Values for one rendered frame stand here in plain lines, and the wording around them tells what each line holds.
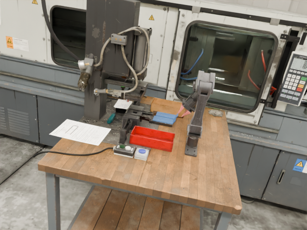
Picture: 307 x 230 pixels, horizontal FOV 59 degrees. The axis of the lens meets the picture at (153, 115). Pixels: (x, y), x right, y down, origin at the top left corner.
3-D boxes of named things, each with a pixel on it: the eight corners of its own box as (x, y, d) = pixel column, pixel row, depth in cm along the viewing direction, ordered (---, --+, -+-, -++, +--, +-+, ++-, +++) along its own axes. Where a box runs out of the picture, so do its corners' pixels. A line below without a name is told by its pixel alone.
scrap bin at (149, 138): (171, 152, 154) (173, 143, 152) (129, 143, 157) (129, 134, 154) (173, 141, 165) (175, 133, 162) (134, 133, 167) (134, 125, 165)
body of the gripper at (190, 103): (182, 100, 181) (189, 92, 177) (193, 109, 182) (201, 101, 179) (181, 103, 175) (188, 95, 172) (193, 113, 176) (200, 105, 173)
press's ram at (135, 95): (141, 106, 163) (147, 58, 150) (100, 98, 165) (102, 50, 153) (146, 96, 179) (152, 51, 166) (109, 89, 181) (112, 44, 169)
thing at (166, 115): (177, 120, 188) (177, 116, 187) (155, 115, 190) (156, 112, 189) (178, 116, 195) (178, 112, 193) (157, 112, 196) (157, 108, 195)
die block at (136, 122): (136, 131, 171) (138, 120, 168) (121, 128, 172) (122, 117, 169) (143, 117, 189) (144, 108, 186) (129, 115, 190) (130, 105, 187)
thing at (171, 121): (174, 124, 181) (175, 120, 180) (152, 120, 183) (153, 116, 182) (175, 120, 188) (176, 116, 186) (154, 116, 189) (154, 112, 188)
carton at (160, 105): (183, 118, 198) (185, 109, 194) (150, 112, 200) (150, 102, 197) (184, 112, 209) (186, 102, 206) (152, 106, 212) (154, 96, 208)
